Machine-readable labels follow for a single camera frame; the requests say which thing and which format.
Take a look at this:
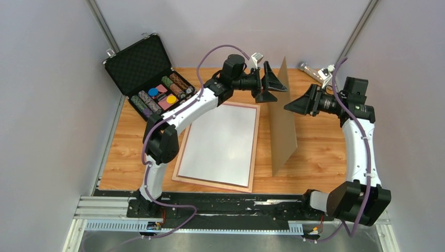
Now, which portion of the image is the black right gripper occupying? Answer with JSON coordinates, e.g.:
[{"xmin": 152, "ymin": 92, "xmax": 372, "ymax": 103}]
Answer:
[{"xmin": 283, "ymin": 83, "xmax": 345, "ymax": 117}]

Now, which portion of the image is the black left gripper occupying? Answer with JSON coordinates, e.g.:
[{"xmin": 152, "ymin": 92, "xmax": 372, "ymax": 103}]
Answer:
[{"xmin": 231, "ymin": 61, "xmax": 287, "ymax": 102}]

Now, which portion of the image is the brown backing board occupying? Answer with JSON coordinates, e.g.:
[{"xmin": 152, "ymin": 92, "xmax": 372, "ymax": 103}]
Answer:
[{"xmin": 268, "ymin": 58, "xmax": 298, "ymax": 176}]

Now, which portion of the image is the Great Wall photo print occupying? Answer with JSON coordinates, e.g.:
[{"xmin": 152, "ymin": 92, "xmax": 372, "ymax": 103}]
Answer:
[{"xmin": 177, "ymin": 103, "xmax": 258, "ymax": 188}]

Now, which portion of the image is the wooden picture frame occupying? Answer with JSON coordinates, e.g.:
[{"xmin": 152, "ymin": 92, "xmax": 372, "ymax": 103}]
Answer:
[{"xmin": 172, "ymin": 101, "xmax": 261, "ymax": 194}]

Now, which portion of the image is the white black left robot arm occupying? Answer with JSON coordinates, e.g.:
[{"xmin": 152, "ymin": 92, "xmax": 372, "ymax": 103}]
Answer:
[{"xmin": 139, "ymin": 53, "xmax": 288, "ymax": 217}]

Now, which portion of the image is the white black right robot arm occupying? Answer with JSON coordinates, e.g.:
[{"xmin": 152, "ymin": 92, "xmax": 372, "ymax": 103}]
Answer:
[{"xmin": 284, "ymin": 77, "xmax": 391, "ymax": 226}]

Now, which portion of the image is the glittery silver tube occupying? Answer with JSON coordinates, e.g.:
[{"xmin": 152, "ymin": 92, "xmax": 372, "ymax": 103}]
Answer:
[{"xmin": 298, "ymin": 61, "xmax": 322, "ymax": 84}]

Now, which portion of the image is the yellow poker chip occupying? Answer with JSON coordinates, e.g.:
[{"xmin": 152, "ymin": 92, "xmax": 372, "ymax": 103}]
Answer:
[{"xmin": 166, "ymin": 95, "xmax": 177, "ymax": 104}]

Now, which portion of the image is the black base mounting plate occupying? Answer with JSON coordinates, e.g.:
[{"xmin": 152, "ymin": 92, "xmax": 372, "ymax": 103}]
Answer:
[{"xmin": 95, "ymin": 190, "xmax": 335, "ymax": 232}]

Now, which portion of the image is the blue poker chip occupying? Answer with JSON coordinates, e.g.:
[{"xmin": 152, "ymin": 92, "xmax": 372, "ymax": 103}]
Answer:
[{"xmin": 148, "ymin": 88, "xmax": 159, "ymax": 97}]

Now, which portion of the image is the black poker chip case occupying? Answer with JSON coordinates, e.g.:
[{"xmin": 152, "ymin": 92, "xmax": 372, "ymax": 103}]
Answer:
[{"xmin": 103, "ymin": 33, "xmax": 197, "ymax": 120}]

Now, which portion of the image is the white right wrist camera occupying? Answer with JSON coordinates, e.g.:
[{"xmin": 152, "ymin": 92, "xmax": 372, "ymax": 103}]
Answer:
[{"xmin": 317, "ymin": 64, "xmax": 335, "ymax": 89}]

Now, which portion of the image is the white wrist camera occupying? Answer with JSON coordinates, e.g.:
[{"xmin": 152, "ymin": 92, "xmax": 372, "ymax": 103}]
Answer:
[
  {"xmin": 317, "ymin": 64, "xmax": 335, "ymax": 89},
  {"xmin": 247, "ymin": 52, "xmax": 263, "ymax": 70}
]

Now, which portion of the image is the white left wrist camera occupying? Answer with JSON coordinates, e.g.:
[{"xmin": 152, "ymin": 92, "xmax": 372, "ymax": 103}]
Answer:
[{"xmin": 247, "ymin": 52, "xmax": 263, "ymax": 70}]

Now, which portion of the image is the aluminium enclosure post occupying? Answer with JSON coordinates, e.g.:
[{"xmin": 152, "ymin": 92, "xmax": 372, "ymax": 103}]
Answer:
[
  {"xmin": 86, "ymin": 0, "xmax": 120, "ymax": 54},
  {"xmin": 336, "ymin": 0, "xmax": 380, "ymax": 62}
]

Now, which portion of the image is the left aluminium enclosure post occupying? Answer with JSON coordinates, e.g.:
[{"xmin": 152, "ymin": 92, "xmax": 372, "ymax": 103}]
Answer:
[{"xmin": 86, "ymin": 0, "xmax": 120, "ymax": 54}]

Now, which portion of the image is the aluminium front rail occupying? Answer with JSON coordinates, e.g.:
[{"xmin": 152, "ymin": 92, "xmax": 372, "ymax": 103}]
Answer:
[{"xmin": 62, "ymin": 195, "xmax": 400, "ymax": 252}]

